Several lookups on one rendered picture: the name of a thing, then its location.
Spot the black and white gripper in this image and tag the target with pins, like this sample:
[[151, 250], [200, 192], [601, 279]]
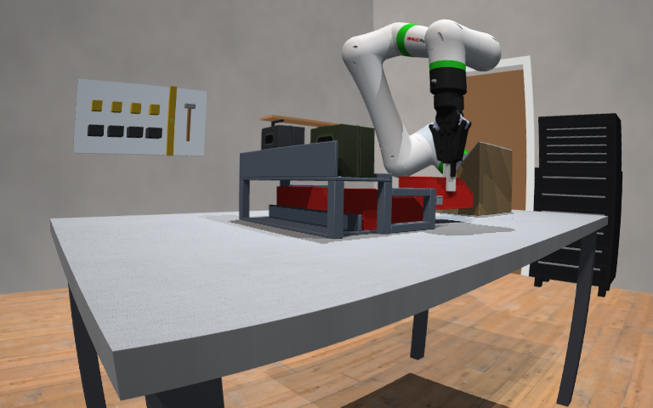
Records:
[[451, 130]]

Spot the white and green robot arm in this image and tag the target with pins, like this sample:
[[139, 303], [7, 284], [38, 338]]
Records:
[[447, 44]]

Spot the dark grey metal shelf rack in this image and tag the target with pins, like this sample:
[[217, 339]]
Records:
[[319, 162]]

